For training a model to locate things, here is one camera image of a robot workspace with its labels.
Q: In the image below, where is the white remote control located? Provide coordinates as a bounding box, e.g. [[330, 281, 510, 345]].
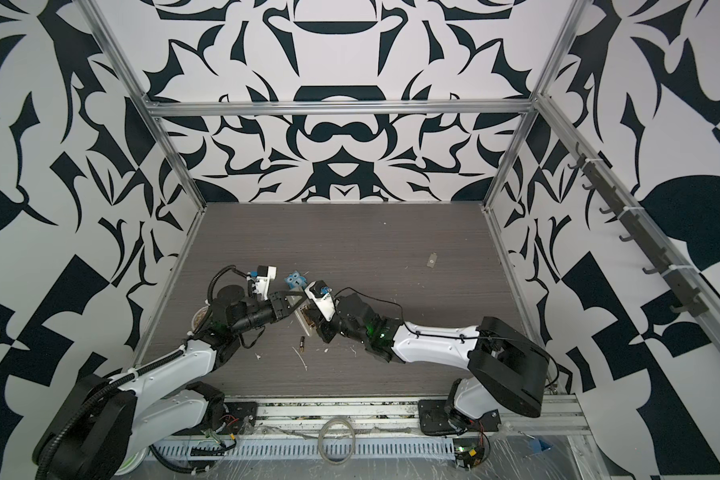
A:
[[294, 305, 315, 337]]

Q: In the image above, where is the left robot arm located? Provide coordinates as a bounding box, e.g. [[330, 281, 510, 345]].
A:
[[32, 285, 308, 479]]

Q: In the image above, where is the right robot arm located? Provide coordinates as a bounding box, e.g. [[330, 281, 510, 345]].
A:
[[308, 292, 551, 436]]

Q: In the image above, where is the blue owl toy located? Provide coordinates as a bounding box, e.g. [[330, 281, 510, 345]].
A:
[[285, 271, 307, 289]]

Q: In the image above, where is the beige tape roll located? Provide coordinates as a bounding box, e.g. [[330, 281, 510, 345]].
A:
[[191, 305, 212, 334]]

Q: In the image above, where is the blue tape piece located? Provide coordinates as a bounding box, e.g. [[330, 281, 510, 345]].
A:
[[528, 438, 552, 455]]

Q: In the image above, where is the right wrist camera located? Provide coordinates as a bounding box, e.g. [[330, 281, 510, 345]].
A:
[[306, 280, 336, 321]]

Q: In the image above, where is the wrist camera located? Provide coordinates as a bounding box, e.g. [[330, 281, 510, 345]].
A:
[[306, 280, 336, 321], [246, 265, 277, 301]]

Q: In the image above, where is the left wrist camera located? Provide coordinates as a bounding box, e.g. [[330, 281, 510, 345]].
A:
[[246, 265, 277, 301]]

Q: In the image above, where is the black corrugated cable hose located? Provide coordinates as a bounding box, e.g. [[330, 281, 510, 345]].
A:
[[34, 265, 253, 480]]

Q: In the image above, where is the coiled grey cable loop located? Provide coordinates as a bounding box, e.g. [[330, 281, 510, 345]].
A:
[[317, 416, 358, 466]]

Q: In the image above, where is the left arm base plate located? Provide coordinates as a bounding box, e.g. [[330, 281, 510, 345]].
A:
[[174, 401, 258, 436]]

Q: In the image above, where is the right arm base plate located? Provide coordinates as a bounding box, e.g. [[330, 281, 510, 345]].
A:
[[417, 399, 501, 436]]

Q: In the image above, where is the white slotted cable duct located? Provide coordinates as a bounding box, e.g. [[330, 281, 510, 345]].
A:
[[156, 437, 455, 461]]

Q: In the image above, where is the wall hook rail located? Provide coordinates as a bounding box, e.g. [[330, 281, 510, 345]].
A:
[[569, 144, 710, 317]]

